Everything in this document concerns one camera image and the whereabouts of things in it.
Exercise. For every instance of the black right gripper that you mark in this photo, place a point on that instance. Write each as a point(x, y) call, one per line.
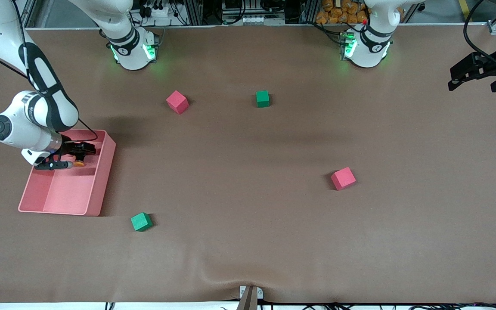
point(72, 147)

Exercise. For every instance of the orange-capped black push button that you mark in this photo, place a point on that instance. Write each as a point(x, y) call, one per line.
point(79, 163)

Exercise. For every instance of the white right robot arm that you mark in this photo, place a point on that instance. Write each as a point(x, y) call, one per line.
point(37, 116)

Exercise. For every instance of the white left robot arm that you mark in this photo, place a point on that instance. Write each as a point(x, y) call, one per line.
point(370, 43)

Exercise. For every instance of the pink plastic bin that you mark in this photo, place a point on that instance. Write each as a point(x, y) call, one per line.
point(69, 189)

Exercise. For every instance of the green foam cube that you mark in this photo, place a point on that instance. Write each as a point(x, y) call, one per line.
point(141, 221)
point(262, 99)

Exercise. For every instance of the red foam cube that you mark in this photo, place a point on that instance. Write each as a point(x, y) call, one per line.
point(177, 102)
point(343, 178)

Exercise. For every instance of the white power strip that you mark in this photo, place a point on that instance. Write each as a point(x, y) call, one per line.
point(156, 10)

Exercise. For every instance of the bag of orange objects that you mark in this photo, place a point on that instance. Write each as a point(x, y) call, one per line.
point(340, 13)

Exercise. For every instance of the brown table mat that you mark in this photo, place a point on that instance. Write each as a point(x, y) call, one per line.
point(248, 241)

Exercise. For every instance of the white terminal block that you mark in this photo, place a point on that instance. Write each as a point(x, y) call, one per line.
point(261, 20)

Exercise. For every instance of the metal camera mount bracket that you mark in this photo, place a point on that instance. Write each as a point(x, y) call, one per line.
point(250, 297)

